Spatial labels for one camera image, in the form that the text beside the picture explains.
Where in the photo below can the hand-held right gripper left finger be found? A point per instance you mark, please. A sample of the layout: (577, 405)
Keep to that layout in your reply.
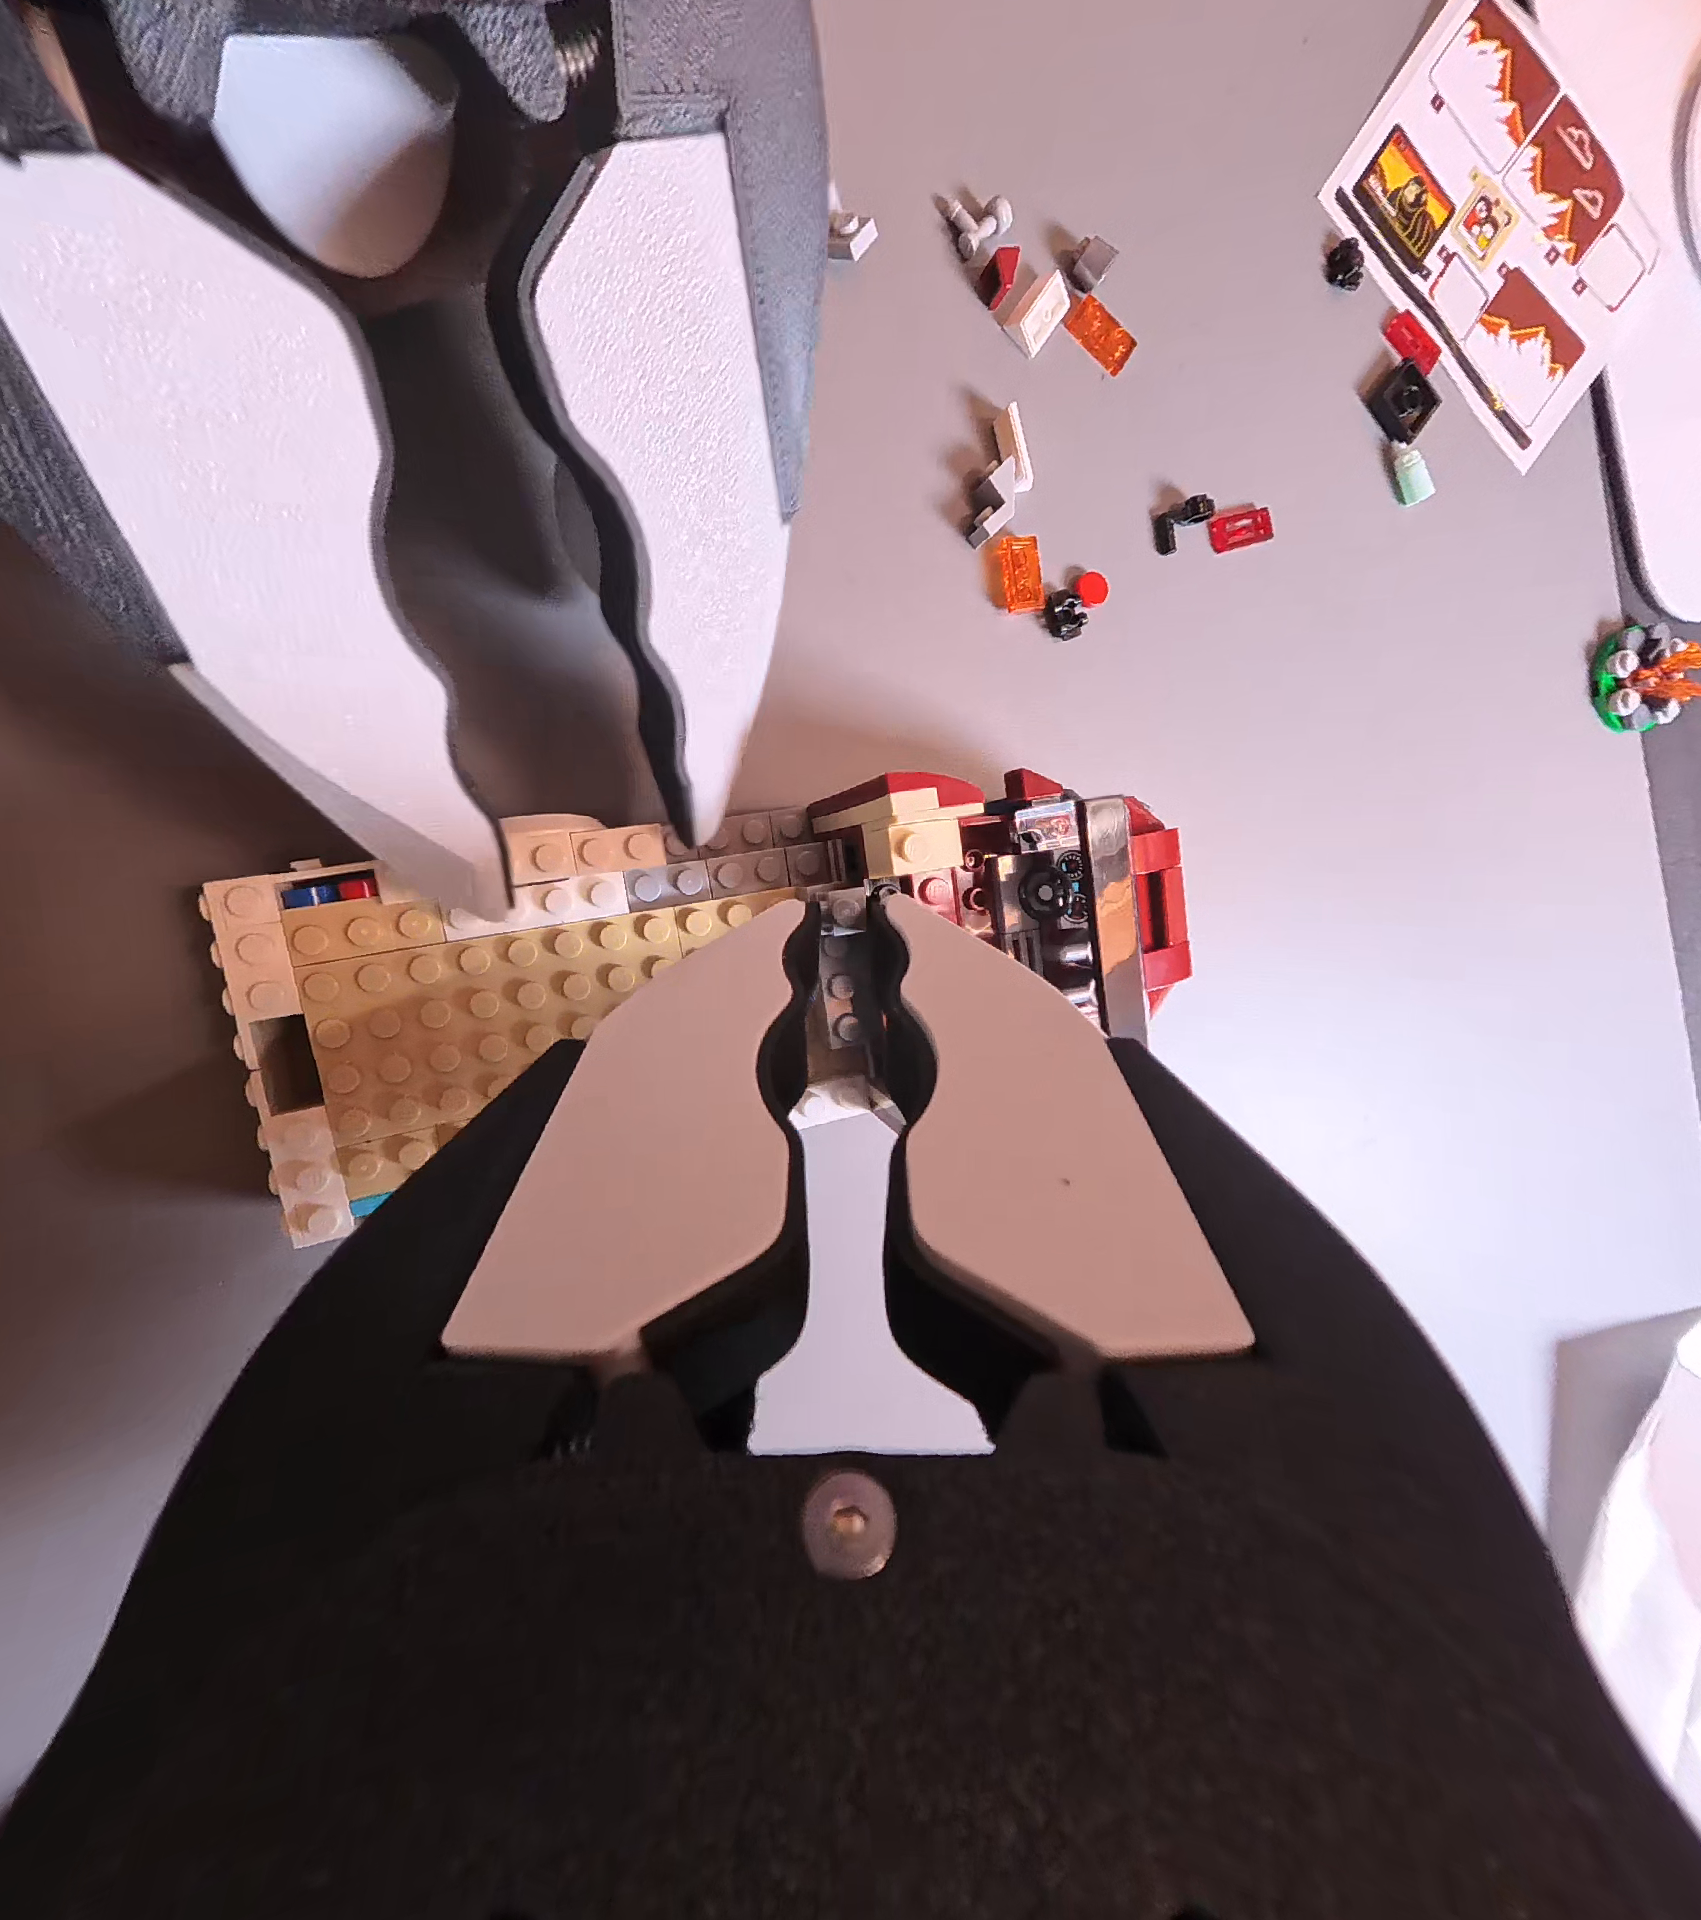
(640, 1185)

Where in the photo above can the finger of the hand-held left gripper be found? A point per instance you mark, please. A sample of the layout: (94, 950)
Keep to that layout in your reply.
(220, 450)
(685, 374)

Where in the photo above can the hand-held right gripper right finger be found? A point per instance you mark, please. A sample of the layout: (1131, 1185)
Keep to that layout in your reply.
(1074, 1201)

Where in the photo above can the toy brick truck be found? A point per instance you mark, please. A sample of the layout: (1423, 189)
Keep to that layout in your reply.
(491, 991)

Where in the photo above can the small grey brick with hole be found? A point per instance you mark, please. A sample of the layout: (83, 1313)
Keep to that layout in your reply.
(844, 913)

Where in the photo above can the black elbow brick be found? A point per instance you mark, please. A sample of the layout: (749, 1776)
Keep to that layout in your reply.
(1180, 525)

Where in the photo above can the light grey tap brick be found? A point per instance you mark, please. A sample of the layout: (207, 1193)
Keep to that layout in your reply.
(977, 222)

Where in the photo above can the dark red slope brick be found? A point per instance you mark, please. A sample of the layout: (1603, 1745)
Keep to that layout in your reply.
(1001, 280)

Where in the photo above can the white flat tile brick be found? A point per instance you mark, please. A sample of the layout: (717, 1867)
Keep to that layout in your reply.
(1012, 446)

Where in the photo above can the white slope brick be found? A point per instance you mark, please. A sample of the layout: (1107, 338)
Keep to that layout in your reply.
(1037, 311)

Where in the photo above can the orange transparent plate brick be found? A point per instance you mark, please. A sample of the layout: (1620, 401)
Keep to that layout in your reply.
(1098, 332)
(1014, 572)

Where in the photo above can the black clip brick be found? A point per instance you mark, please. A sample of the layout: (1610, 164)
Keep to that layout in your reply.
(1066, 613)

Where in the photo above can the red transparent plate brick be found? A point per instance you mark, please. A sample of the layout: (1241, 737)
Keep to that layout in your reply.
(1238, 529)

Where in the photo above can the small black brick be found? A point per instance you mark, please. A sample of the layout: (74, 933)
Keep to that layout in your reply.
(1343, 262)

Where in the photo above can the black cube brick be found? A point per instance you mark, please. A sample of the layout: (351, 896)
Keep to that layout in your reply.
(1400, 398)

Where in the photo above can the mint green brick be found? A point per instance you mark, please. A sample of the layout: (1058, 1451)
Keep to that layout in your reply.
(1413, 476)

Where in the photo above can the toy brick campfire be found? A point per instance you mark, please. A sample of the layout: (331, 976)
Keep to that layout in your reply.
(1637, 682)

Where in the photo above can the sticker sheet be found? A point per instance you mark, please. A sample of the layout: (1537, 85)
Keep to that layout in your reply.
(1495, 225)

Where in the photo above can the grey bracket brick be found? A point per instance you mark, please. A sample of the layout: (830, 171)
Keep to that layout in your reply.
(993, 507)

